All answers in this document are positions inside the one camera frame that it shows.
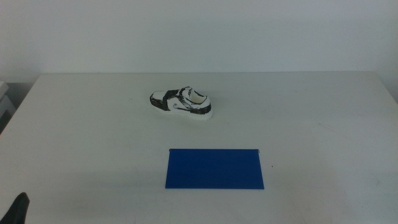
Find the white and black sneaker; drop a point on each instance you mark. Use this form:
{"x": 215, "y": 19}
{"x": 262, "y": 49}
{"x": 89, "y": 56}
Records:
{"x": 186, "y": 107}

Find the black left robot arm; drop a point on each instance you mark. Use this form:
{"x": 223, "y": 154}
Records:
{"x": 15, "y": 211}

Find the blue rectangular mat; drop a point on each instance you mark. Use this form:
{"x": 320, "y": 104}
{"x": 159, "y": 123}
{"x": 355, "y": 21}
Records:
{"x": 214, "y": 169}

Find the white side furniture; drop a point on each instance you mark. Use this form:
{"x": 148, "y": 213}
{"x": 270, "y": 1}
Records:
{"x": 4, "y": 104}

